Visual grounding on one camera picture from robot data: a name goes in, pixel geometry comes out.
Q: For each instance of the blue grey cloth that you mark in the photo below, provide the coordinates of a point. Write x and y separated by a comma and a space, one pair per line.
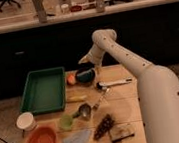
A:
82, 136

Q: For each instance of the white paper cup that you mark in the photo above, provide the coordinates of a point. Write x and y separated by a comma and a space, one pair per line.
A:
26, 121

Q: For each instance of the green measuring cup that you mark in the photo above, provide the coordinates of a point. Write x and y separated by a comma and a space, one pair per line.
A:
66, 121

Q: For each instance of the green plastic tray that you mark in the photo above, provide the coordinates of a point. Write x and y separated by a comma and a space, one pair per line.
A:
44, 91

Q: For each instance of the dark purple bowl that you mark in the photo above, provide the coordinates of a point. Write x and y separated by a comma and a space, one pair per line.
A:
85, 75

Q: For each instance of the small orange fruit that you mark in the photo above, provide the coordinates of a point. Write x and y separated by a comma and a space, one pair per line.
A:
71, 79

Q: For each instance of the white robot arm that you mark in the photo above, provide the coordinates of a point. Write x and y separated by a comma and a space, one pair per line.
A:
157, 86

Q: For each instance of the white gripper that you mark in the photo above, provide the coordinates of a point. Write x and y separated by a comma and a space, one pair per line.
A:
89, 58

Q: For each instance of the metal fork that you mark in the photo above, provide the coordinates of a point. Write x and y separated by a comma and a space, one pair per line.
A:
97, 104

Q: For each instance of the red lid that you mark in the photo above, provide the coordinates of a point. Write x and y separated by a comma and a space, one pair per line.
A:
76, 8

